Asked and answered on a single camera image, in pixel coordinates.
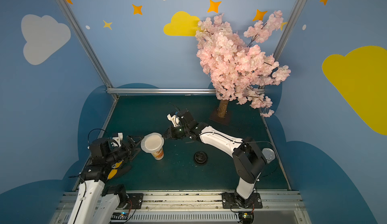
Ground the round white leak-proof paper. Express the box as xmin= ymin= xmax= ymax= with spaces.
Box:
xmin=141 ymin=132 xmax=164 ymax=153

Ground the printed paper milk tea cup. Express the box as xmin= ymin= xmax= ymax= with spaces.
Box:
xmin=150 ymin=146 xmax=164 ymax=160

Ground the black plastic cup lid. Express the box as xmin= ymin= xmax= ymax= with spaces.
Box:
xmin=193 ymin=151 xmax=208 ymax=166

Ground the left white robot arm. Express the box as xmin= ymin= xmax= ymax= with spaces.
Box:
xmin=68 ymin=133 xmax=143 ymax=224

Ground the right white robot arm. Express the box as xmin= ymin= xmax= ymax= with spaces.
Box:
xmin=163 ymin=110 xmax=276 ymax=202

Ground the left green circuit board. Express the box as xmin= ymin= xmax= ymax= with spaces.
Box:
xmin=109 ymin=212 xmax=130 ymax=224

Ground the green circuit board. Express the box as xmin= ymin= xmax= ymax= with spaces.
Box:
xmin=109 ymin=212 xmax=130 ymax=224
xmin=238 ymin=212 xmax=254 ymax=224

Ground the pink cherry blossom tree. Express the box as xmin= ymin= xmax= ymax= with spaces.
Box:
xmin=195 ymin=10 xmax=291 ymax=119

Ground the silver tin can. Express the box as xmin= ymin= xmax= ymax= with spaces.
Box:
xmin=262 ymin=148 xmax=276 ymax=164

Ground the right green circuit board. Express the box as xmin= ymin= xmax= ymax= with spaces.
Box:
xmin=238 ymin=212 xmax=254 ymax=224

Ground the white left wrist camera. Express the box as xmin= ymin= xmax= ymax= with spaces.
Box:
xmin=112 ymin=132 xmax=123 ymax=147

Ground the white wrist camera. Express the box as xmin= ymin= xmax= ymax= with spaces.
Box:
xmin=167 ymin=113 xmax=180 ymax=127
xmin=112 ymin=132 xmax=123 ymax=147

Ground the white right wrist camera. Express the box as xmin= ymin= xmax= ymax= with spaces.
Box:
xmin=167 ymin=113 xmax=180 ymax=127

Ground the left side table rail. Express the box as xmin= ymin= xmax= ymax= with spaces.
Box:
xmin=72 ymin=98 xmax=119 ymax=191

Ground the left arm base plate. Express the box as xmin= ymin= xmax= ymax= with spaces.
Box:
xmin=119 ymin=193 xmax=144 ymax=209

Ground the horizontal aluminium frame rail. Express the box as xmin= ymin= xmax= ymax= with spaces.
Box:
xmin=106 ymin=88 xmax=216 ymax=95

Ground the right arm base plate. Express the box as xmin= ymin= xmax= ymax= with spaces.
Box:
xmin=221 ymin=192 xmax=263 ymax=209

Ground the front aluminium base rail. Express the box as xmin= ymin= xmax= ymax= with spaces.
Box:
xmin=49 ymin=190 xmax=312 ymax=224

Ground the right aluminium frame post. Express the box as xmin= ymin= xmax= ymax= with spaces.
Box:
xmin=274 ymin=0 xmax=307 ymax=61

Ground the aluminium frame post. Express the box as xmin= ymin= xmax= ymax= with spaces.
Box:
xmin=274 ymin=0 xmax=307 ymax=61
xmin=55 ymin=0 xmax=113 ymax=90

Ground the left aluminium frame post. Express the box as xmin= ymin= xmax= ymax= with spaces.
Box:
xmin=55 ymin=0 xmax=113 ymax=90

